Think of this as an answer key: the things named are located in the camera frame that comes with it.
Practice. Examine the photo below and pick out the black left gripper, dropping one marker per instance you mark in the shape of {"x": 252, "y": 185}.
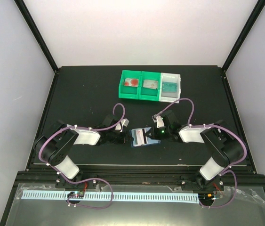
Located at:
{"x": 123, "y": 140}

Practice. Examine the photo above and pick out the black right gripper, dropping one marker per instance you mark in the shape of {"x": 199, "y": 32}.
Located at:
{"x": 154, "y": 135}

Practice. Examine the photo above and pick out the pink card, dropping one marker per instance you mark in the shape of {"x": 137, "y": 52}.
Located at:
{"x": 138, "y": 137}

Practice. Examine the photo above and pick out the blue leather card holder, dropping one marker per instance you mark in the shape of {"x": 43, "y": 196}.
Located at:
{"x": 150, "y": 142}

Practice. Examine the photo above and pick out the teal VIP card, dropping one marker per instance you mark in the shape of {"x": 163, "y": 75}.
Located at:
{"x": 169, "y": 87}

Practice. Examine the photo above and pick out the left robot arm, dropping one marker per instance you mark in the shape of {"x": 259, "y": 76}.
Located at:
{"x": 54, "y": 145}

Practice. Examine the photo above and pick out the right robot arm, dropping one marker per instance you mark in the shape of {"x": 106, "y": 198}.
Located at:
{"x": 225, "y": 148}

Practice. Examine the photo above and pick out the white patterned card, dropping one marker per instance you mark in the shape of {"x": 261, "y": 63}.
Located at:
{"x": 150, "y": 84}

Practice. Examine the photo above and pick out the red circle card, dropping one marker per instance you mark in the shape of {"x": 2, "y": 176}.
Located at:
{"x": 131, "y": 82}

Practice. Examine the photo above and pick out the white bin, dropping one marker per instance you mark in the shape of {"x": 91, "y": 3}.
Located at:
{"x": 170, "y": 97}

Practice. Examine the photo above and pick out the green bin middle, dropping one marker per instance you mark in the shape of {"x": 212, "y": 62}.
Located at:
{"x": 150, "y": 94}

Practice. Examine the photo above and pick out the green bin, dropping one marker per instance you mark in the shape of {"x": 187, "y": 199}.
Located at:
{"x": 128, "y": 92}
{"x": 150, "y": 94}

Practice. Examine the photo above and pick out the green bin left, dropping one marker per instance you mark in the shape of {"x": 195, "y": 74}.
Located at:
{"x": 128, "y": 92}

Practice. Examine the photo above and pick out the light blue slotted strip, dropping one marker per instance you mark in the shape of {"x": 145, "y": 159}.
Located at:
{"x": 115, "y": 196}

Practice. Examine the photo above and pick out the left circuit board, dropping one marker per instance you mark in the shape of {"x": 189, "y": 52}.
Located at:
{"x": 76, "y": 195}

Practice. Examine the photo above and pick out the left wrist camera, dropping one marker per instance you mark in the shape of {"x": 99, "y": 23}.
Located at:
{"x": 124, "y": 123}

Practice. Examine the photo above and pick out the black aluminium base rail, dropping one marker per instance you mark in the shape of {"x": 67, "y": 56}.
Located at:
{"x": 147, "y": 175}

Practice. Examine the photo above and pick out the black frame post right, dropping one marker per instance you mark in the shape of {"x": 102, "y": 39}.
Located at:
{"x": 255, "y": 13}

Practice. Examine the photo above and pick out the black frame post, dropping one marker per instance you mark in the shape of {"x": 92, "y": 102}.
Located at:
{"x": 36, "y": 33}
{"x": 255, "y": 13}

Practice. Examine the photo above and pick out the black frame post left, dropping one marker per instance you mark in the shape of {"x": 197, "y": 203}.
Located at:
{"x": 36, "y": 33}

